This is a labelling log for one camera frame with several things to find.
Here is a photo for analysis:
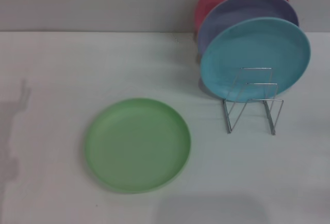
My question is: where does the green plastic plate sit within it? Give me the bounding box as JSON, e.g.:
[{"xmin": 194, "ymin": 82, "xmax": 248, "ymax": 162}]
[{"xmin": 85, "ymin": 97, "xmax": 193, "ymax": 195}]

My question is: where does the light blue plastic plate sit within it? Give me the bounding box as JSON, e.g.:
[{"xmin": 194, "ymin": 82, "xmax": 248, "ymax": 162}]
[{"xmin": 200, "ymin": 16, "xmax": 311, "ymax": 104}]

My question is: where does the purple plastic plate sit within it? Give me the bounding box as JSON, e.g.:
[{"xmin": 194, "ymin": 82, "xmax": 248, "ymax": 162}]
[{"xmin": 197, "ymin": 0, "xmax": 300, "ymax": 58}]

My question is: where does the metal wire plate rack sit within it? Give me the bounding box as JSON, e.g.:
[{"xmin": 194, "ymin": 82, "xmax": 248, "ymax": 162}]
[{"xmin": 222, "ymin": 66, "xmax": 285, "ymax": 135}]

